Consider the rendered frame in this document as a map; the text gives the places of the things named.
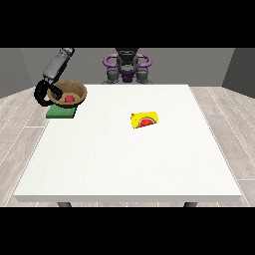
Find brown wooden bowl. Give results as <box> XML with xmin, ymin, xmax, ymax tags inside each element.
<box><xmin>46</xmin><ymin>79</ymin><xmax>89</xmax><ymax>109</ymax></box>

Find green square pad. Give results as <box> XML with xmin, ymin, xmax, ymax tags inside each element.
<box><xmin>45</xmin><ymin>105</ymin><xmax>78</xmax><ymax>120</ymax></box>

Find grey robot trunk purple rings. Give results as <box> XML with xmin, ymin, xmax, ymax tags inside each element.
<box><xmin>101</xmin><ymin>48</ymin><xmax>154</xmax><ymax>86</ymax></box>

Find yellow cup with melon print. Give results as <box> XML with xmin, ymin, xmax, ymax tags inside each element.
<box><xmin>130</xmin><ymin>111</ymin><xmax>159</xmax><ymax>129</ymax></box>

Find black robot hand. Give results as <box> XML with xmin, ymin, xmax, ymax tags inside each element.
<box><xmin>33</xmin><ymin>79</ymin><xmax>64</xmax><ymax>108</ymax></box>

